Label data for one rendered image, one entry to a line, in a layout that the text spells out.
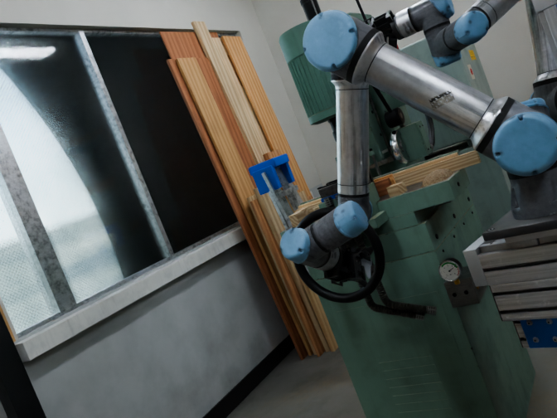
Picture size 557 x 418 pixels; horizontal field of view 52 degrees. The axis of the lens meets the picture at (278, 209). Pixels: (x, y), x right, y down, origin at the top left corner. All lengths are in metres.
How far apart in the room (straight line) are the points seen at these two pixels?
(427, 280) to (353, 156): 0.60
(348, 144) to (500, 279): 0.45
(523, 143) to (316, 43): 0.43
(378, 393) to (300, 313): 1.41
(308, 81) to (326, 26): 0.72
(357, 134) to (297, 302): 2.12
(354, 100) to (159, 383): 1.90
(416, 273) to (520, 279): 0.50
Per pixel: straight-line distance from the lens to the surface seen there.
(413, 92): 1.15
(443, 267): 1.69
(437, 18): 1.71
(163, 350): 2.89
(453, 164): 1.83
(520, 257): 1.34
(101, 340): 2.66
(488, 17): 1.63
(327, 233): 1.24
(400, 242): 1.77
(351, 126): 1.32
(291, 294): 3.33
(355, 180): 1.33
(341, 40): 1.15
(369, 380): 2.01
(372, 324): 1.91
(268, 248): 3.34
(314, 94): 1.87
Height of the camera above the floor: 1.11
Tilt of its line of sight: 4 degrees down
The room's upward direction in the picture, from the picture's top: 21 degrees counter-clockwise
